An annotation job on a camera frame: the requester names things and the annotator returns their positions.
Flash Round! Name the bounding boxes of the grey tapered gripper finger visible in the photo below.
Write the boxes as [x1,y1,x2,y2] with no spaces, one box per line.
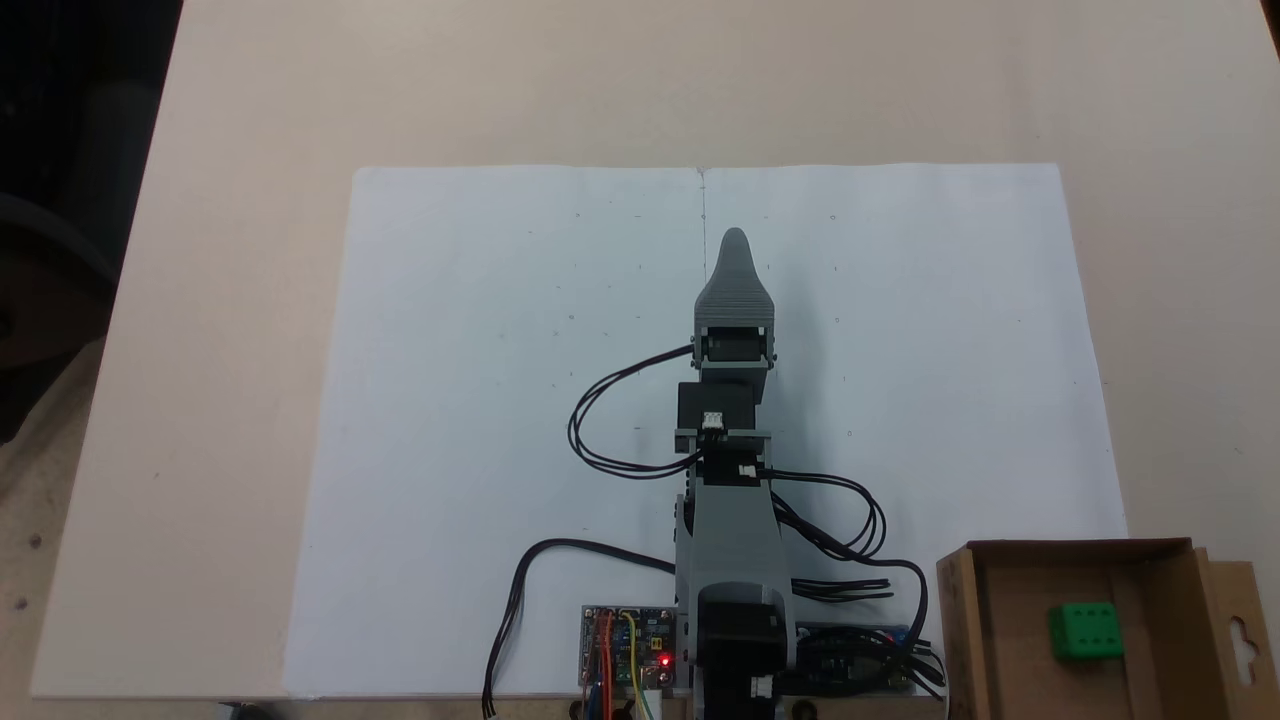
[694,228,777,331]

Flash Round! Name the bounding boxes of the green die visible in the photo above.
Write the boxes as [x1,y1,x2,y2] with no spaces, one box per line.
[1048,601,1125,662]

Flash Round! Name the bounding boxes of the white paper sheet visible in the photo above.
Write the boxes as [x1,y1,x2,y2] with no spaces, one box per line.
[700,162,1129,698]
[283,165,707,698]

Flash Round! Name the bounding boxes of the blue circuit board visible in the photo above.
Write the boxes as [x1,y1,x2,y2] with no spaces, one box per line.
[797,625,916,693]

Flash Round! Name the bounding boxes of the brown cardboard box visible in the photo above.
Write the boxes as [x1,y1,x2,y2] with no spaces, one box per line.
[937,538,1280,720]

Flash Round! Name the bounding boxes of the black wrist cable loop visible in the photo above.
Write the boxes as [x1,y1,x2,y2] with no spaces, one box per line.
[567,345,701,478]

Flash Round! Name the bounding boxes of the circuit board with coloured wires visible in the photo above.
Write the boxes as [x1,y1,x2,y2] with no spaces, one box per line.
[580,605,681,691]

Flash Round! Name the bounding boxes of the black base cable bundle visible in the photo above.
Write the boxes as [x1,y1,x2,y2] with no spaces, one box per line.
[790,563,946,701]

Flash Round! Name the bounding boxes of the yellow wire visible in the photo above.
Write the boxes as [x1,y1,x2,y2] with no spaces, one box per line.
[618,612,657,720]

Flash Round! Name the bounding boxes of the long black power cable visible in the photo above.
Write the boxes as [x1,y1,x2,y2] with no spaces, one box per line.
[483,540,677,719]

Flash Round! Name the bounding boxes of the orange wire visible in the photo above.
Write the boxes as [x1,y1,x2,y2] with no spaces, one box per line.
[594,612,617,720]

